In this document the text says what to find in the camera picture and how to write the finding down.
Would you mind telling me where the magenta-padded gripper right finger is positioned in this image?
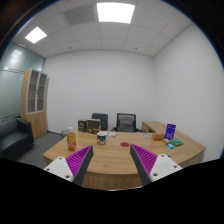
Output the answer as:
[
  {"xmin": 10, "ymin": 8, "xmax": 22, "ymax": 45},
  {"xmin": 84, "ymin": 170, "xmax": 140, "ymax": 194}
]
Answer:
[{"xmin": 129, "ymin": 144, "xmax": 184, "ymax": 186}]

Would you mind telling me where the wooden glass-door shelf cabinet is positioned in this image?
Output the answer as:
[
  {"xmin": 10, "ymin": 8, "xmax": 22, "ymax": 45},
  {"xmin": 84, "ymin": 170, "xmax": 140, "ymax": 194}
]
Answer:
[{"xmin": 20, "ymin": 68, "xmax": 50, "ymax": 140}]

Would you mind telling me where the green white-lined mug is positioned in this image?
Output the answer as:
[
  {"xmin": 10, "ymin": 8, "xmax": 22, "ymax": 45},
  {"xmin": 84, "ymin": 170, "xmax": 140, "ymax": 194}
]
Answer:
[{"xmin": 96, "ymin": 130, "xmax": 109, "ymax": 146}]

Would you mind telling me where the black mesh office chair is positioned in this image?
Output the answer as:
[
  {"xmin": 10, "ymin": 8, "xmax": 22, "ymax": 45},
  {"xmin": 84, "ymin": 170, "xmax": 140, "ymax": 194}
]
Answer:
[{"xmin": 111, "ymin": 112, "xmax": 142, "ymax": 133}]

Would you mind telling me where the small ceiling light panel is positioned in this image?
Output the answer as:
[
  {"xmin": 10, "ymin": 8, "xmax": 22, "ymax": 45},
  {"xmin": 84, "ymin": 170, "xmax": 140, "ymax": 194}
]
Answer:
[{"xmin": 24, "ymin": 26, "xmax": 48, "ymax": 45}]

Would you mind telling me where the slim dark cardboard box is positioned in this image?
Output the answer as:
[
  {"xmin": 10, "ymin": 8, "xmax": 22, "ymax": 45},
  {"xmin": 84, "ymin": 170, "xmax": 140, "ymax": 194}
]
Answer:
[{"xmin": 77, "ymin": 119, "xmax": 88, "ymax": 133}]

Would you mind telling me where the green flat packet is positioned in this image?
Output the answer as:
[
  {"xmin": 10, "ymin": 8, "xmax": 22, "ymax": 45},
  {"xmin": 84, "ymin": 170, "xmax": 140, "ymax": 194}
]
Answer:
[{"xmin": 169, "ymin": 138, "xmax": 184, "ymax": 148}]

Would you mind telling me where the wooden side desk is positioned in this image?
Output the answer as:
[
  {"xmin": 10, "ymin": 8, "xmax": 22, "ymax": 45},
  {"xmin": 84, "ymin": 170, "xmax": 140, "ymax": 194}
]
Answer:
[{"xmin": 140, "ymin": 120, "xmax": 168, "ymax": 135}]

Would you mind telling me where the white round disc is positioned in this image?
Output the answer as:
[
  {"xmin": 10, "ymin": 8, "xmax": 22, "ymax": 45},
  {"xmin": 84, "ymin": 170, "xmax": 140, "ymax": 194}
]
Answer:
[{"xmin": 140, "ymin": 132, "xmax": 154, "ymax": 140}]

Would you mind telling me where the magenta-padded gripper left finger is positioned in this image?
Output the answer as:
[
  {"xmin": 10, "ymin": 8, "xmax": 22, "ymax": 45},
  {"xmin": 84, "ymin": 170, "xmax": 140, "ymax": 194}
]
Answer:
[{"xmin": 43, "ymin": 144, "xmax": 95, "ymax": 187}]

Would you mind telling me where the black leather sofa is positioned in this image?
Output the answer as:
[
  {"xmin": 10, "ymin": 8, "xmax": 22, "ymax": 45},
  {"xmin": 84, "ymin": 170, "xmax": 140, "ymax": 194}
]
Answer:
[{"xmin": 0, "ymin": 118, "xmax": 35, "ymax": 161}]

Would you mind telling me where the dark striped cardboard box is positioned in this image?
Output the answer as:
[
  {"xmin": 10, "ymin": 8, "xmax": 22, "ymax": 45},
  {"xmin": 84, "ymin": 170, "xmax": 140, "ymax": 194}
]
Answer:
[{"xmin": 86, "ymin": 118, "xmax": 102, "ymax": 127}]

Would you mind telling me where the brown gold-labelled cardboard box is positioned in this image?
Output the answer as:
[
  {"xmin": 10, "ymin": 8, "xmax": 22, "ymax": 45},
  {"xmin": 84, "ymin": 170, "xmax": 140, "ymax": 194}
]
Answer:
[{"xmin": 86, "ymin": 125, "xmax": 102, "ymax": 135}]

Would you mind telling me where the ceiling air vent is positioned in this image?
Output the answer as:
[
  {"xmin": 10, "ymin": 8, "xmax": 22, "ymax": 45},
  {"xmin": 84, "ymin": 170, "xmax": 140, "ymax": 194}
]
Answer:
[{"xmin": 63, "ymin": 3, "xmax": 98, "ymax": 26}]

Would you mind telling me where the black solid-back chair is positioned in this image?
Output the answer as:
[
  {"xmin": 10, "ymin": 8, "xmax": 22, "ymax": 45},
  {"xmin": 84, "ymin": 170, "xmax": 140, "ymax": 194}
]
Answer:
[{"xmin": 91, "ymin": 112, "xmax": 109, "ymax": 132}]

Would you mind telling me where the orange-labelled drink bottle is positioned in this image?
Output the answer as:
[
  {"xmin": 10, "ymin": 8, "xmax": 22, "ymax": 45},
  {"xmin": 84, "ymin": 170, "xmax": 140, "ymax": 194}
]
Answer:
[{"xmin": 66, "ymin": 126, "xmax": 78, "ymax": 153}]

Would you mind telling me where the orange wooden box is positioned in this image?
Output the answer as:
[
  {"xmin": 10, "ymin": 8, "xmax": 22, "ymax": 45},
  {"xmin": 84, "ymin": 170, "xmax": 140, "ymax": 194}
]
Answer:
[{"xmin": 152, "ymin": 132, "xmax": 165, "ymax": 141}]

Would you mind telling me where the upright purple box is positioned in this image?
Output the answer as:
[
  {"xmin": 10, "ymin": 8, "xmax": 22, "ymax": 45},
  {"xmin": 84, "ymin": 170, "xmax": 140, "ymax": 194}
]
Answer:
[{"xmin": 164, "ymin": 123, "xmax": 177, "ymax": 141}]

